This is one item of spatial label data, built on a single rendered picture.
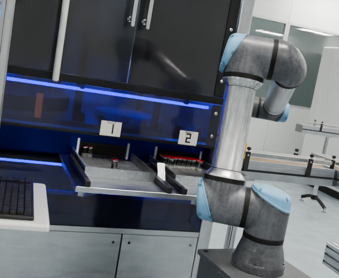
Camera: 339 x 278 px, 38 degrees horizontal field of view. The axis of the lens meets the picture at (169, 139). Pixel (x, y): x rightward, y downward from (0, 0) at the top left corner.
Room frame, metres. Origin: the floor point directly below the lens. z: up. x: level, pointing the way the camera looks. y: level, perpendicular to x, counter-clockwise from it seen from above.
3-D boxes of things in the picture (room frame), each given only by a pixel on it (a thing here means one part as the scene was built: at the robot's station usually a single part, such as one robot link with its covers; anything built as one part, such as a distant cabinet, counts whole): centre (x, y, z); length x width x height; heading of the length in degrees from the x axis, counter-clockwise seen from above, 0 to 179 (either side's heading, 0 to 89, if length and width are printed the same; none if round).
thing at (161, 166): (1.80, -0.01, 0.91); 0.14 x 0.03 x 0.06; 21
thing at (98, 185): (1.89, 0.02, 0.87); 0.70 x 0.48 x 0.02; 110
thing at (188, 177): (2.01, -0.11, 0.90); 0.34 x 0.26 x 0.04; 21
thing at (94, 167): (1.90, 0.21, 0.90); 0.34 x 0.26 x 0.04; 20
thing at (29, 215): (1.54, 0.47, 0.82); 0.40 x 0.14 x 0.02; 17
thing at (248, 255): (1.36, -0.31, 0.84); 0.15 x 0.15 x 0.10
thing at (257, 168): (2.44, -0.52, 0.92); 0.69 x 0.16 x 0.16; 110
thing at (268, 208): (1.36, -0.30, 0.96); 0.13 x 0.12 x 0.14; 84
